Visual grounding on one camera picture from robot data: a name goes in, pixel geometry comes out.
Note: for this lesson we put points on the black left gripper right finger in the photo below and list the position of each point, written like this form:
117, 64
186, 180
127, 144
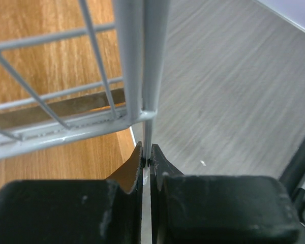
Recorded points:
218, 208

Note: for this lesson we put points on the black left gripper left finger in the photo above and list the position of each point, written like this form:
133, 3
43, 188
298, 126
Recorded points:
75, 210

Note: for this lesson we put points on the white wire shelf rack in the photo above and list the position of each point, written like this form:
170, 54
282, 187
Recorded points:
128, 39

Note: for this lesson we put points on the bottom wooden shelf board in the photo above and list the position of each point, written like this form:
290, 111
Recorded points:
95, 158

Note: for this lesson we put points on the wooden shelf board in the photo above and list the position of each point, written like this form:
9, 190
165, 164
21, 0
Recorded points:
47, 67
95, 158

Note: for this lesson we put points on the middle wooden shelf board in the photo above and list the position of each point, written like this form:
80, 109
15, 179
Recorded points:
47, 67

